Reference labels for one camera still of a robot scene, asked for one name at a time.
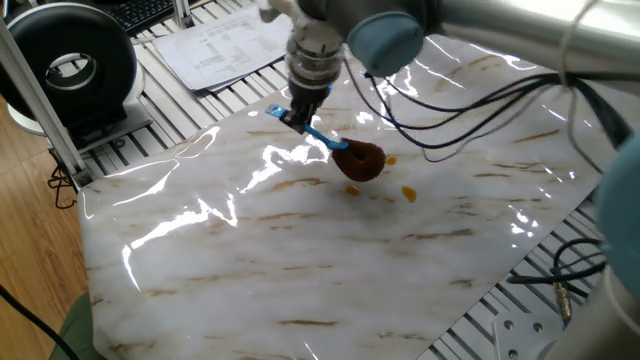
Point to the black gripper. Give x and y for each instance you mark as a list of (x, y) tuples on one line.
[(310, 95)]

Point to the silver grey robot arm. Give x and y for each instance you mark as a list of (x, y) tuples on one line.
[(500, 30)]

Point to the printed paper stack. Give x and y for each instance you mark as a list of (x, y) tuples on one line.
[(220, 50)]

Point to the white marble pattern sheet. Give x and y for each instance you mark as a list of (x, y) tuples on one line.
[(300, 275)]

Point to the black keyboard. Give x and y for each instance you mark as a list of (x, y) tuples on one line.
[(140, 12)]

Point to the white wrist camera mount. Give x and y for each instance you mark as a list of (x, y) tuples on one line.
[(280, 9)]

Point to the aluminium frame post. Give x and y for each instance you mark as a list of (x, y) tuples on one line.
[(182, 12), (35, 100)]

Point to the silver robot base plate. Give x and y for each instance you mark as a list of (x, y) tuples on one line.
[(520, 340)]

